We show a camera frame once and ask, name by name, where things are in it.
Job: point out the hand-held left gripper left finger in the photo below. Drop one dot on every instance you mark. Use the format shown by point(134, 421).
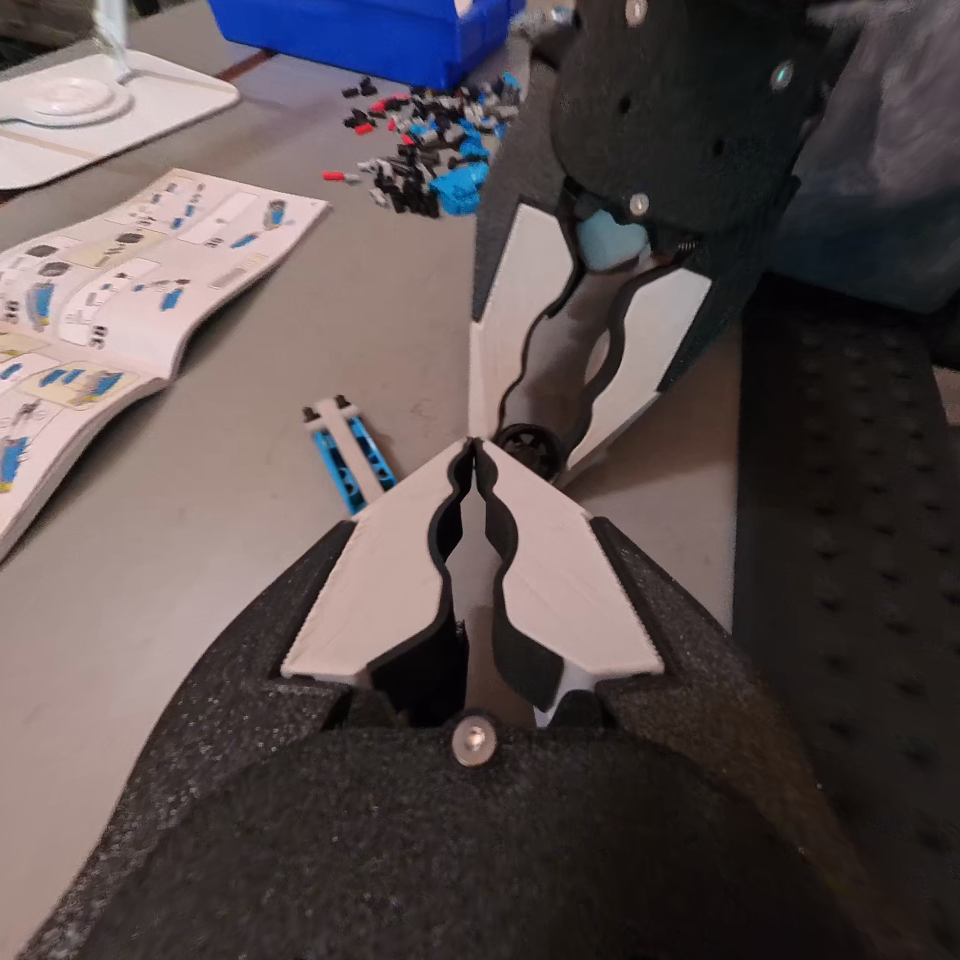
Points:
point(375, 592)

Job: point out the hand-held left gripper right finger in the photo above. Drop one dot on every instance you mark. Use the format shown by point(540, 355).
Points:
point(577, 592)

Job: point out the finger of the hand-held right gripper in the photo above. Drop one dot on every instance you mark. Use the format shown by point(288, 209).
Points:
point(660, 345)
point(517, 315)

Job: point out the black toy wheel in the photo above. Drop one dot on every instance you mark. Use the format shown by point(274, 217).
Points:
point(529, 448)

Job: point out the grey desk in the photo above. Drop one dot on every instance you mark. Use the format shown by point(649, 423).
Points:
point(225, 562)

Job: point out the blue grey brick assembly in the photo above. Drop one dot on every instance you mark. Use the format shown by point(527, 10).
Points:
point(352, 457)

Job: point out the pile of small bricks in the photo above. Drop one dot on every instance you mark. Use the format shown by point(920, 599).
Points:
point(442, 142)

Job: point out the blue plastic bin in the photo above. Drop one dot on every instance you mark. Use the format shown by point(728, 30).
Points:
point(360, 37)

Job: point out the instruction booklet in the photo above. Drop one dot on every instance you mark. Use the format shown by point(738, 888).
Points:
point(112, 315)

